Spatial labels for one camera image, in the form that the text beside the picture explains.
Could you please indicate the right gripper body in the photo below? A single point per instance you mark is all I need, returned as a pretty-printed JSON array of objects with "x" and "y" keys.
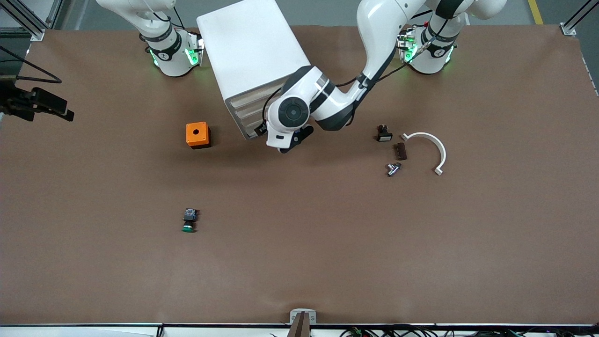
[{"x": 12, "y": 102}]

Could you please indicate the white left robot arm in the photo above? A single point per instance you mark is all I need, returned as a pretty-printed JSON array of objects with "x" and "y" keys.
[{"x": 379, "y": 28}]

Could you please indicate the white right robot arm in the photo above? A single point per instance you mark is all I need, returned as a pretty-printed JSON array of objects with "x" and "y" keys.
[{"x": 171, "y": 54}]

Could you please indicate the green push button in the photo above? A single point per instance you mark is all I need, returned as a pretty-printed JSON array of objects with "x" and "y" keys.
[{"x": 189, "y": 220}]

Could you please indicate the orange box with hole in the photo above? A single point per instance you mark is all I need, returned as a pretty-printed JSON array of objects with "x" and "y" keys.
[{"x": 196, "y": 133}]

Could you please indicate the silver metal fitting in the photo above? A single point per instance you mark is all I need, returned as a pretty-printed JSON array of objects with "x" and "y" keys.
[{"x": 393, "y": 169}]

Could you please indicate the brown terminal block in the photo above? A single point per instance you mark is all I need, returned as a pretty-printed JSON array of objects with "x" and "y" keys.
[{"x": 400, "y": 151}]

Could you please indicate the brown table mat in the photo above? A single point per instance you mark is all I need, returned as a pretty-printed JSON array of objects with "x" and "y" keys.
[{"x": 299, "y": 262}]

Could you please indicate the aluminium frame profile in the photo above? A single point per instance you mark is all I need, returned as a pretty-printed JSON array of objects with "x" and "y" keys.
[
  {"x": 21, "y": 18},
  {"x": 567, "y": 29}
]

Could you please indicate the black white rectangular switch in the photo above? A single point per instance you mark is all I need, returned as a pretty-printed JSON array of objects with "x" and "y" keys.
[{"x": 384, "y": 135}]

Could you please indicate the white curved plastic bracket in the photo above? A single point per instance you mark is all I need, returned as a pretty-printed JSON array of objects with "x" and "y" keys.
[{"x": 428, "y": 135}]

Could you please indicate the grey mount bracket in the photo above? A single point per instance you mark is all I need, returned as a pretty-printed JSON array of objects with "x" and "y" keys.
[{"x": 295, "y": 314}]

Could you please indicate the brown mount bar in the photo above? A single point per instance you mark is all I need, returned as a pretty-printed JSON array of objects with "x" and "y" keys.
[{"x": 300, "y": 328}]

